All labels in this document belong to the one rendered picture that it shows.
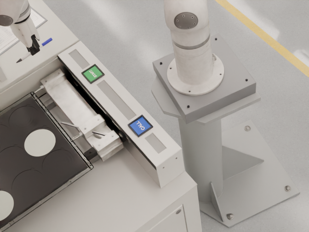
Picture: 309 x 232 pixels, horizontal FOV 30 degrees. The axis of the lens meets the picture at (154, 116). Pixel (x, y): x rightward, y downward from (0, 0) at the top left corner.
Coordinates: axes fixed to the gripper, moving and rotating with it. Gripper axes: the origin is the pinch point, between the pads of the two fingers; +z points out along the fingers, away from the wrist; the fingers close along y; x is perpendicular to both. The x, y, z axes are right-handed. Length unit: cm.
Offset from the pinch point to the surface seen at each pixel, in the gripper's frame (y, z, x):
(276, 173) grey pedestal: 52, 102, 66
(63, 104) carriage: 13.5, 16.2, -2.1
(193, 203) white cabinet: 62, 34, 10
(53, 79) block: 4.6, 13.3, 0.7
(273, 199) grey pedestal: 59, 103, 56
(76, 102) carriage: 15.7, 16.2, 1.4
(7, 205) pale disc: 32, 15, -36
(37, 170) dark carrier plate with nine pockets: 29.0, 14.4, -22.4
